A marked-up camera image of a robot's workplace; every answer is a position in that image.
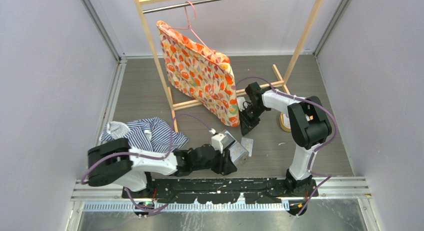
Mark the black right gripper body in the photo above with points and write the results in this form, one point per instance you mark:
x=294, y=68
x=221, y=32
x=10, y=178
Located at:
x=253, y=108

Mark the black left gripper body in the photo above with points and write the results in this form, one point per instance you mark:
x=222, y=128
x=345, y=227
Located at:
x=217, y=163

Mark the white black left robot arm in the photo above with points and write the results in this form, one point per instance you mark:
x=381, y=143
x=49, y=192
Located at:
x=116, y=162

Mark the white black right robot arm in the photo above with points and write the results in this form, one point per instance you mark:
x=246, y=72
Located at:
x=309, y=125

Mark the tan oval tray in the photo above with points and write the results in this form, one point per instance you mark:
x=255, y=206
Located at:
x=284, y=122

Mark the orange floral garment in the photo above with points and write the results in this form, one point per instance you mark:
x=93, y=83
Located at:
x=201, y=73

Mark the blue white striped shirt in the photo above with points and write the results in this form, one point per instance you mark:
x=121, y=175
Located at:
x=150, y=134

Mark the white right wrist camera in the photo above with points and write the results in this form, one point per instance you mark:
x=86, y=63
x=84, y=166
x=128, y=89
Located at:
x=241, y=103

